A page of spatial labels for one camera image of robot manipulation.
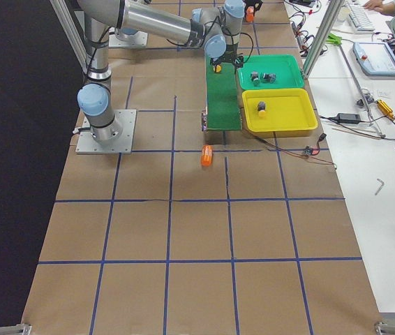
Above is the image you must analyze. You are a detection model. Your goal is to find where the green conveyor belt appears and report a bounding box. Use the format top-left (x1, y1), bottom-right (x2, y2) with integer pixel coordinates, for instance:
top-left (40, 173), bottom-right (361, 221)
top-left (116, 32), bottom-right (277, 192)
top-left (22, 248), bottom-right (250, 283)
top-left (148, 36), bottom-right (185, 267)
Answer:
top-left (200, 22), bottom-right (244, 133)

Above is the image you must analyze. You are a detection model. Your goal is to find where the green handled reacher tool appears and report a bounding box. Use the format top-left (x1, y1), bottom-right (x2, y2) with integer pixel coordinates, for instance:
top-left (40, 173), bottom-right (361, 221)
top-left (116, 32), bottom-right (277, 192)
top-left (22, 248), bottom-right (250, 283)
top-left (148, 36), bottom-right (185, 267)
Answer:
top-left (326, 33), bottom-right (386, 139)

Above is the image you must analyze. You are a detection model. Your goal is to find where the green plastic tray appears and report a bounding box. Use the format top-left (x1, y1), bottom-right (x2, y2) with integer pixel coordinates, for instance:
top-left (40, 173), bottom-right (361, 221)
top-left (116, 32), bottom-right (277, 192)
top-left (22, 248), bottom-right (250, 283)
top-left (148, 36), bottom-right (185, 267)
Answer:
top-left (238, 54), bottom-right (304, 90)

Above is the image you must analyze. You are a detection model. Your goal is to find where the red black wire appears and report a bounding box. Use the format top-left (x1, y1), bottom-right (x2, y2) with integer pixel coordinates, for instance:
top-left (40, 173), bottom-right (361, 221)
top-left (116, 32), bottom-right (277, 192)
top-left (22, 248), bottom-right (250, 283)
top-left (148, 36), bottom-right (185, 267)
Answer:
top-left (253, 132), bottom-right (336, 167)

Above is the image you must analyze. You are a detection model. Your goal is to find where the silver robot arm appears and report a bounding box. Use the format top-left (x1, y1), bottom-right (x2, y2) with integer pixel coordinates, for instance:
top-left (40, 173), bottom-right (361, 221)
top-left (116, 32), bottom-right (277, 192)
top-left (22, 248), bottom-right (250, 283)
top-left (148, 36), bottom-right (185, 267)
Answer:
top-left (78, 1), bottom-right (244, 86)

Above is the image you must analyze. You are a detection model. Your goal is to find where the green push button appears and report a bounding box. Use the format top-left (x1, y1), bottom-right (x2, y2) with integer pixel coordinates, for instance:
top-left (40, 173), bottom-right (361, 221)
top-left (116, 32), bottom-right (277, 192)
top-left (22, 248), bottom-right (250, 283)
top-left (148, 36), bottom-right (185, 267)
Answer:
top-left (260, 73), bottom-right (276, 84)
top-left (250, 71), bottom-right (260, 86)

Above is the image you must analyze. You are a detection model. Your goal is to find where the yellow plastic tray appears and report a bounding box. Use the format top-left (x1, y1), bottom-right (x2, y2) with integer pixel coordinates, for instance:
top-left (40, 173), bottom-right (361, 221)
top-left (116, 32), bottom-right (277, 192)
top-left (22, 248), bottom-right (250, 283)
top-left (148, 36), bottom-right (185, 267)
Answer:
top-left (241, 88), bottom-right (318, 135)

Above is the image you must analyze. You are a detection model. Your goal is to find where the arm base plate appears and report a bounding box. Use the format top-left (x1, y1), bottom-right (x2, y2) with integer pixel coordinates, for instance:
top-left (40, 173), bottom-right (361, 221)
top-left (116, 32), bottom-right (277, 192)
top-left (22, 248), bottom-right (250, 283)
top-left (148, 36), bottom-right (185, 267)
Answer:
top-left (109, 31), bottom-right (148, 49)
top-left (75, 110), bottom-right (137, 154)

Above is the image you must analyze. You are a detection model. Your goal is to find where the aluminium frame post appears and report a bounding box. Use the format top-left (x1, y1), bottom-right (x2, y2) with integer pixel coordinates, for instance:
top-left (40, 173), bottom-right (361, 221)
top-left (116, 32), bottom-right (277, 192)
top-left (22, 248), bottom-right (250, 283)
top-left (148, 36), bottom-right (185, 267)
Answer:
top-left (301, 0), bottom-right (344, 79)

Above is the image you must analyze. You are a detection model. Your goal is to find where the white keyboard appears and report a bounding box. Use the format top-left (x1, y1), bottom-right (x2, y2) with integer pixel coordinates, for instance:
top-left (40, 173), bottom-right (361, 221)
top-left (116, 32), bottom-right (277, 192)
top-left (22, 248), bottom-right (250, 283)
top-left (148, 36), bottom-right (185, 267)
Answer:
top-left (343, 0), bottom-right (375, 34)

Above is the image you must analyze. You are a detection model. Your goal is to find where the small circuit board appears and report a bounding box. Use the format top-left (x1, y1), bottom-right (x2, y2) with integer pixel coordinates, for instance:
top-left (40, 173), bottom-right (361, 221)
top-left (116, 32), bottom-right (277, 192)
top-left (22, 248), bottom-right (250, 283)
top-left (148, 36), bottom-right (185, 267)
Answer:
top-left (302, 146), bottom-right (314, 157)

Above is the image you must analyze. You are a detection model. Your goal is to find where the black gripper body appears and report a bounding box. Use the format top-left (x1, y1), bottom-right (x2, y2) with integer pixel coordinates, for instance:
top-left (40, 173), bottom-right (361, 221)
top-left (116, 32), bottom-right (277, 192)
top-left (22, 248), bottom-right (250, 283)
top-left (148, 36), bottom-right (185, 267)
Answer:
top-left (210, 52), bottom-right (244, 67)
top-left (246, 0), bottom-right (263, 10)

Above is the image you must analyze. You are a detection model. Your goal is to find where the silver hex key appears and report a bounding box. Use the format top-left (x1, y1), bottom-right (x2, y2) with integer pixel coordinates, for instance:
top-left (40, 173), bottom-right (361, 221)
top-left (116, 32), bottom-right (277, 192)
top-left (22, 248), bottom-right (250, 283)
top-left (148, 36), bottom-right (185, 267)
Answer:
top-left (374, 178), bottom-right (385, 195)

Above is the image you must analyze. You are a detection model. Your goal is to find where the black power adapter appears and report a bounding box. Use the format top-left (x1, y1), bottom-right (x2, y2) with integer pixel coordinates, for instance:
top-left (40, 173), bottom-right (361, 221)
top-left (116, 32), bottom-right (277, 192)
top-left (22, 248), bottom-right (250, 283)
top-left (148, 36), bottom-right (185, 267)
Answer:
top-left (336, 113), bottom-right (362, 124)

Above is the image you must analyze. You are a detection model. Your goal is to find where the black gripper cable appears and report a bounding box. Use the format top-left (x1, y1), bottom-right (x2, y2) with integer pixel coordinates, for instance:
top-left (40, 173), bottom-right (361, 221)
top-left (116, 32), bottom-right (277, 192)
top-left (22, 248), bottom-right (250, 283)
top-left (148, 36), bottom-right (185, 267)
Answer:
top-left (239, 31), bottom-right (255, 62)

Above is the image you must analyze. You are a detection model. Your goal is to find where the orange 4680 cylinder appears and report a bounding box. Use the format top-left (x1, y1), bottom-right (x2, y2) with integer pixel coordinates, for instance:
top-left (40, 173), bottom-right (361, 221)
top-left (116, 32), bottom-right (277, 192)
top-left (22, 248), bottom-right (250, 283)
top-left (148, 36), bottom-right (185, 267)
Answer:
top-left (245, 6), bottom-right (255, 22)
top-left (200, 144), bottom-right (213, 167)

